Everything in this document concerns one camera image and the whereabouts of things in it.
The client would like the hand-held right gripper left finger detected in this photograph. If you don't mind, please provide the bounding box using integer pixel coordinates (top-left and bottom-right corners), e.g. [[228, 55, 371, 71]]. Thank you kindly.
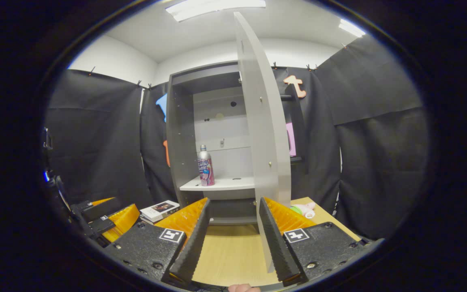
[[104, 198, 211, 286]]

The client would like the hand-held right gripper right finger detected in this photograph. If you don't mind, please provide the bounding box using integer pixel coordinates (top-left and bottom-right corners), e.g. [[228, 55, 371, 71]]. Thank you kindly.
[[259, 197, 367, 286]]

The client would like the silver bottle with pink label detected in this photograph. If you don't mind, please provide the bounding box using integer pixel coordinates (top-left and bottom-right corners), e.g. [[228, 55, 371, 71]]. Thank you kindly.
[[197, 145, 215, 187]]

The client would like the grey cabinet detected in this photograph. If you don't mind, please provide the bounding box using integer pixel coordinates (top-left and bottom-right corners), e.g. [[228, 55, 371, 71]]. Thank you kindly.
[[165, 61, 258, 225]]

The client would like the beige cabinet door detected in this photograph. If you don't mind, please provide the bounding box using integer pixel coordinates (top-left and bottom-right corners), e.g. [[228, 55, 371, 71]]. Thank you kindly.
[[233, 11, 292, 273]]

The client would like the black door handle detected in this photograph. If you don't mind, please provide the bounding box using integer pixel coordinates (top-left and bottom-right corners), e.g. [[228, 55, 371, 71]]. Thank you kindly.
[[281, 83, 308, 163]]

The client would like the white cabinet shelf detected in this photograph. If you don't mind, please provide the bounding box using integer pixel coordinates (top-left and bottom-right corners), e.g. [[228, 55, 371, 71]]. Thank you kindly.
[[179, 176, 255, 191]]

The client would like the white book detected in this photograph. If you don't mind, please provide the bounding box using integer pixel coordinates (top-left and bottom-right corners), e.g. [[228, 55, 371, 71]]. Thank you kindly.
[[139, 200, 180, 225]]

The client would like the green and pink toy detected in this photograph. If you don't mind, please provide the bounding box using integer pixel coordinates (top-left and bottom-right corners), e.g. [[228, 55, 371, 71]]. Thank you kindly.
[[290, 202, 316, 219]]

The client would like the black backdrop cloth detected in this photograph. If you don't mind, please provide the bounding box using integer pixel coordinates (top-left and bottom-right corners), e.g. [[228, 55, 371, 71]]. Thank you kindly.
[[45, 34, 428, 240]]

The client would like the small ceiling light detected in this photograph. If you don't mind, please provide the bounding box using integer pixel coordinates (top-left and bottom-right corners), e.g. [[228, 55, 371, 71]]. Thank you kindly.
[[338, 19, 367, 38]]

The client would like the long ceiling light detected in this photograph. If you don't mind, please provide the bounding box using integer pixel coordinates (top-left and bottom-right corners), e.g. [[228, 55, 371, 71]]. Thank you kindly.
[[165, 0, 266, 22]]

